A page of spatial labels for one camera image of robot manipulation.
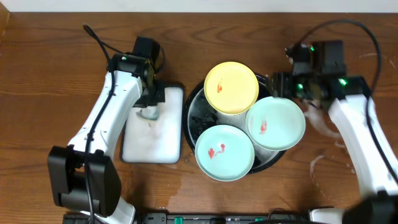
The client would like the mint green plate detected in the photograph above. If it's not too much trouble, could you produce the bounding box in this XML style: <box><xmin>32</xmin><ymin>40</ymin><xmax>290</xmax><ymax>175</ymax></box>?
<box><xmin>246</xmin><ymin>96</ymin><xmax>306</xmax><ymax>151</ymax></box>
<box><xmin>195</xmin><ymin>125</ymin><xmax>255</xmax><ymax>182</ymax></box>

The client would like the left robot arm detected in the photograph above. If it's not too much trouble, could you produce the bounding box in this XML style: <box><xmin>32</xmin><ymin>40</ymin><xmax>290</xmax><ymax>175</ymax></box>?
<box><xmin>47</xmin><ymin>53</ymin><xmax>165</xmax><ymax>223</ymax></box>

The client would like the green and yellow sponge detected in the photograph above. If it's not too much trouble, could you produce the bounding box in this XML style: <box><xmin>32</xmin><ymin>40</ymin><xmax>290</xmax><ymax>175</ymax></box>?
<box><xmin>136</xmin><ymin>106</ymin><xmax>160</xmax><ymax>121</ymax></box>

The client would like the black cable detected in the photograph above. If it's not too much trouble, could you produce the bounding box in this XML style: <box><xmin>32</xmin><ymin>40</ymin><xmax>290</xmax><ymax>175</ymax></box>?
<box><xmin>82</xmin><ymin>23</ymin><xmax>125</xmax><ymax>224</ymax></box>
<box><xmin>295</xmin><ymin>19</ymin><xmax>398</xmax><ymax>184</ymax></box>

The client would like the right black cable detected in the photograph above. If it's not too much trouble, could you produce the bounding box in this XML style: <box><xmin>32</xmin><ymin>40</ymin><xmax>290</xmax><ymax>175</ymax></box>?
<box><xmin>295</xmin><ymin>19</ymin><xmax>398</xmax><ymax>184</ymax></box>

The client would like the yellow plate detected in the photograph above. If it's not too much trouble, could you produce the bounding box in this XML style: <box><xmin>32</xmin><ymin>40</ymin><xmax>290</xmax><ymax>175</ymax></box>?
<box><xmin>204</xmin><ymin>62</ymin><xmax>259</xmax><ymax>114</ymax></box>

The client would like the left black cable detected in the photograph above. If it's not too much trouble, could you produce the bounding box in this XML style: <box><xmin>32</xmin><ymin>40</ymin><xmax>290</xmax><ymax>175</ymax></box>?
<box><xmin>82</xmin><ymin>23</ymin><xmax>125</xmax><ymax>224</ymax></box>

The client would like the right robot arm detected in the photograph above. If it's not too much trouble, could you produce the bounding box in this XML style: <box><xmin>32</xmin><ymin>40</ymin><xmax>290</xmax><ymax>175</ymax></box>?
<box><xmin>271</xmin><ymin>40</ymin><xmax>397</xmax><ymax>223</ymax></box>

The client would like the mint green plate front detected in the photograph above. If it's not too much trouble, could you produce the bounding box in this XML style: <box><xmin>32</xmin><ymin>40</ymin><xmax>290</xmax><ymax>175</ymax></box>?
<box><xmin>195</xmin><ymin>125</ymin><xmax>255</xmax><ymax>182</ymax></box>

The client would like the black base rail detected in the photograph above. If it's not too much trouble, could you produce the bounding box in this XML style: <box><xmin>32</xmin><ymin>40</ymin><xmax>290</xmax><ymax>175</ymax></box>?
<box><xmin>62</xmin><ymin>212</ymin><xmax>312</xmax><ymax>224</ymax></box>

